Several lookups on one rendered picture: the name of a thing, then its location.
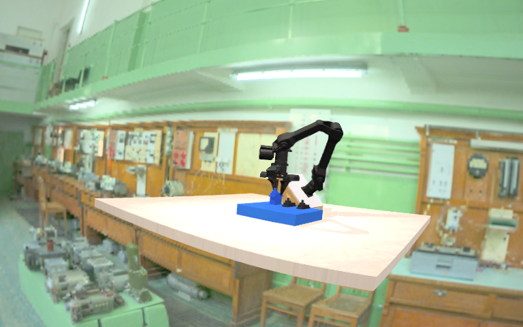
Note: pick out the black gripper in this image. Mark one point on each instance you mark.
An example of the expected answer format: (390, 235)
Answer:
(287, 178)

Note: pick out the blue flat deck plate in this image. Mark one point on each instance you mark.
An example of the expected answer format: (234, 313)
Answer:
(287, 213)

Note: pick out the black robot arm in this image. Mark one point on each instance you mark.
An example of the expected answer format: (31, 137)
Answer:
(281, 146)

